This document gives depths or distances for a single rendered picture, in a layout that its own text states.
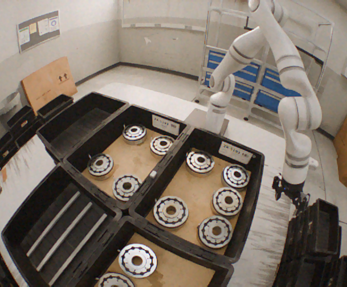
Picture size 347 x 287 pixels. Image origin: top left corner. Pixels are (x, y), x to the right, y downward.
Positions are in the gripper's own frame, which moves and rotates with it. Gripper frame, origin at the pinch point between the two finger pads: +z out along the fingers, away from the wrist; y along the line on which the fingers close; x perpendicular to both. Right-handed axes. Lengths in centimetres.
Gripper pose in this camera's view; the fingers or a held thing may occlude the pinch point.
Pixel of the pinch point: (286, 205)
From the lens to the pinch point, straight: 57.2
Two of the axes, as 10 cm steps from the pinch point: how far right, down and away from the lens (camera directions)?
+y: 3.0, 3.6, -8.8
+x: 9.0, -4.1, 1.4
